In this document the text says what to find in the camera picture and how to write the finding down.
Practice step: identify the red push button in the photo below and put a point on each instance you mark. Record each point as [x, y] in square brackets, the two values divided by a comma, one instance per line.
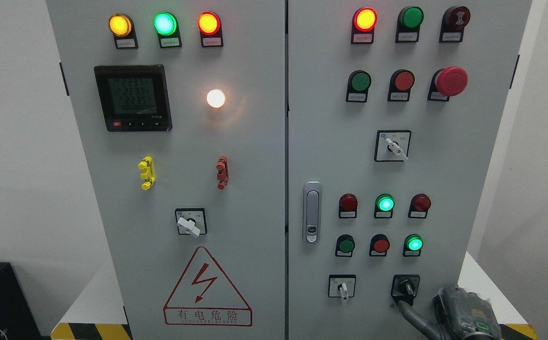
[379, 245]
[400, 85]

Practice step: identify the white glowing indicator light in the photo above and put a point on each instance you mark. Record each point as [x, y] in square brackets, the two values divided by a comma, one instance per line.
[216, 98]

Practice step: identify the dark red indicator light right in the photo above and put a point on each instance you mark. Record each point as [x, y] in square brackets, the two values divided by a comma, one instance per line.
[419, 206]

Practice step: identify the white selector switch lower right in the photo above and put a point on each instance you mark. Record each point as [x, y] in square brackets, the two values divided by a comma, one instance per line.
[342, 287]

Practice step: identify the red electric hazard warning sticker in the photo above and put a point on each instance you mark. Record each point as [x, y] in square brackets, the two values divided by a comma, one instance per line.
[205, 296]

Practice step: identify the dark green indicator light top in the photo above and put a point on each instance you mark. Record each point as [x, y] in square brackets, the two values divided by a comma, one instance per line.
[408, 24]

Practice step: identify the black knob selector switch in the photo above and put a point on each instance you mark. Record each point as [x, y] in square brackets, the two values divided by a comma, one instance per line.
[405, 288]

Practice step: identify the red indicator light top right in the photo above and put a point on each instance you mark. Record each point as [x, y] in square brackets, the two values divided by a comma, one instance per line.
[363, 24]

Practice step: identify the yellow indicator light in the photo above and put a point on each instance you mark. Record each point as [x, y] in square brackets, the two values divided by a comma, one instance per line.
[123, 31]

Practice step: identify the white selector switch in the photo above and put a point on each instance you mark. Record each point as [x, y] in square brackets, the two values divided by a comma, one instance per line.
[342, 287]
[392, 145]

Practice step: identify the black box lower left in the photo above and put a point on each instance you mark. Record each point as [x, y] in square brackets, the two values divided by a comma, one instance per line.
[0, 302]

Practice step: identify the right grey cabinet door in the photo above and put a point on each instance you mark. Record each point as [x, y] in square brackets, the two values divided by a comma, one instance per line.
[333, 142]

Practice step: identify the black digital power meter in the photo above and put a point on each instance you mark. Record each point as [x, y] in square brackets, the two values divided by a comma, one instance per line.
[134, 97]

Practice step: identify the yellow terminal connector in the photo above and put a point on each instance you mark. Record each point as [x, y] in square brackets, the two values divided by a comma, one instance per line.
[146, 167]

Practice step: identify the lit green push button lower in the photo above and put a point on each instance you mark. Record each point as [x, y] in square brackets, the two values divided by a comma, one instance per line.
[412, 246]

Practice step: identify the dark red indicator light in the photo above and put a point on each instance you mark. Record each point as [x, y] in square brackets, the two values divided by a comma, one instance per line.
[348, 206]
[419, 206]

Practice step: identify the white selector switch upper right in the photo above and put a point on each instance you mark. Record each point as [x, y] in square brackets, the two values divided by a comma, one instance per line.
[392, 145]

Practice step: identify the red indicator light top left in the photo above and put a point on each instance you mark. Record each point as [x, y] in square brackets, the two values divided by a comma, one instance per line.
[210, 26]

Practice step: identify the green push button upper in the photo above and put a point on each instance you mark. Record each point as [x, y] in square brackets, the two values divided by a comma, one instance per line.
[358, 84]

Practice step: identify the red push button lower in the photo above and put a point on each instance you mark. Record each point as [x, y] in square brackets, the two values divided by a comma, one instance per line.
[379, 245]

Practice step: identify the grey cabinet door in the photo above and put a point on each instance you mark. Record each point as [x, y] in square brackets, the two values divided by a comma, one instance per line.
[333, 142]
[245, 220]

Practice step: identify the white selector switch left door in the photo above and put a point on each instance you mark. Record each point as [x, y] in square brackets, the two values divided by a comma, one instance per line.
[191, 221]

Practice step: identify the left grey cabinet door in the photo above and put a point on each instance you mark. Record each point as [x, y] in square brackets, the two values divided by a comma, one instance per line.
[245, 220]

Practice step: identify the red terminal connector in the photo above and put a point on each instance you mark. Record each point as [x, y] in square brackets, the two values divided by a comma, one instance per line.
[222, 172]

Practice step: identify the red push button upper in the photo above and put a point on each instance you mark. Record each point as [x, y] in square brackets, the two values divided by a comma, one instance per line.
[400, 85]

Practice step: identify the green indicator light top left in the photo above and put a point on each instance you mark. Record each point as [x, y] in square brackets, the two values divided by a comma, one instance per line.
[167, 29]

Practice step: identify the dark red indicator light left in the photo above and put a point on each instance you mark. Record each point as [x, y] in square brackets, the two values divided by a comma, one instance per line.
[348, 206]

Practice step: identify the dark red buzzer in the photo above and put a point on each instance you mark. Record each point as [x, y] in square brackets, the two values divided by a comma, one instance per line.
[454, 21]

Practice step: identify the lit green indicator light middle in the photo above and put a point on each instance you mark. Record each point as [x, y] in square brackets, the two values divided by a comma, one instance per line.
[384, 206]

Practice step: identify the silver door handle lock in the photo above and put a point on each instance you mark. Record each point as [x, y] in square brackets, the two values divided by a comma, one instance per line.
[312, 211]

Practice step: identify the red emergency stop mushroom button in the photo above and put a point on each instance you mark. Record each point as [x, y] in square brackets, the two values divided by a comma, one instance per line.
[446, 83]

